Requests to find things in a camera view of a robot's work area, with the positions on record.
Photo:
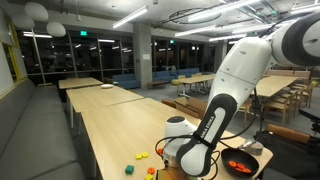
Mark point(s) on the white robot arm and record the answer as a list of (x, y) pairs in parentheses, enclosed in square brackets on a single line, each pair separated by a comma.
[(240, 66)]

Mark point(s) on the black bowl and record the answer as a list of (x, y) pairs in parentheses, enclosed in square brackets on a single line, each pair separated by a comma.
[(233, 155)]

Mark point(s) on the low coffee table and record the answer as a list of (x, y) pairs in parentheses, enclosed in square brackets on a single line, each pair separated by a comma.
[(158, 82)]

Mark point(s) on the wooden chair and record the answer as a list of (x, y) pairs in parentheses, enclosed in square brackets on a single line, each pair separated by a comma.
[(246, 106), (278, 105), (169, 103), (305, 93), (190, 105)]

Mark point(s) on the blue sofa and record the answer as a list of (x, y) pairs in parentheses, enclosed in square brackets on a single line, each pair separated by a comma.
[(126, 80), (188, 71), (165, 75)]

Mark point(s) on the paper sign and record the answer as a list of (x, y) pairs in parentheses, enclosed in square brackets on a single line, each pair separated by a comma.
[(146, 56)]

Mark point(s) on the long wooden table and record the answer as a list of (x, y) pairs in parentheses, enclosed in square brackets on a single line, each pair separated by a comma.
[(100, 98), (196, 79), (78, 82)]

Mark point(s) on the small green exit sign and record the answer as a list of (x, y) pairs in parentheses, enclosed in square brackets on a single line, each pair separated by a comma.
[(172, 41)]

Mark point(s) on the brown chair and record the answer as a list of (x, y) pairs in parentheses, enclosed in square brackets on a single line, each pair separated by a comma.
[(108, 80)]

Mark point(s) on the concrete column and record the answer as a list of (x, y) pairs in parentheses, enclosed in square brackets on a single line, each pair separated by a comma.
[(142, 40)]

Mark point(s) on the white plate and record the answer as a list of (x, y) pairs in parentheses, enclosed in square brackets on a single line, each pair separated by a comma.
[(107, 86)]

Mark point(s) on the green cube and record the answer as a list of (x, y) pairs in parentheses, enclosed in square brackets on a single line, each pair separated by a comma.
[(129, 169)]

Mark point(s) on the yellow cube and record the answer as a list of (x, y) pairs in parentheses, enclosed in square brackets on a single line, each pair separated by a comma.
[(148, 177)]

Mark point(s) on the grey cylinder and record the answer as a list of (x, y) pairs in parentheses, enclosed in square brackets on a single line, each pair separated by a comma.
[(256, 150)]

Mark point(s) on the wide wooden table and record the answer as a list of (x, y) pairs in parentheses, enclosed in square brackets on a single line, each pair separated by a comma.
[(276, 85)]

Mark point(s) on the white globe lamp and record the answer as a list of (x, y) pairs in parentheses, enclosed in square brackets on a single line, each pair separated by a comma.
[(23, 21), (56, 29), (36, 11)]

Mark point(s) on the grey bench seat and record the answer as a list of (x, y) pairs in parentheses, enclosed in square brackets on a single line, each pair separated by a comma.
[(36, 133)]

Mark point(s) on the yellow window frame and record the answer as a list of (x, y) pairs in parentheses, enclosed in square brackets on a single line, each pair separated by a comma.
[(15, 61)]

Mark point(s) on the black tripod camera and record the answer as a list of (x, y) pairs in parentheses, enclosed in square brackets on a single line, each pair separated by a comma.
[(311, 115)]

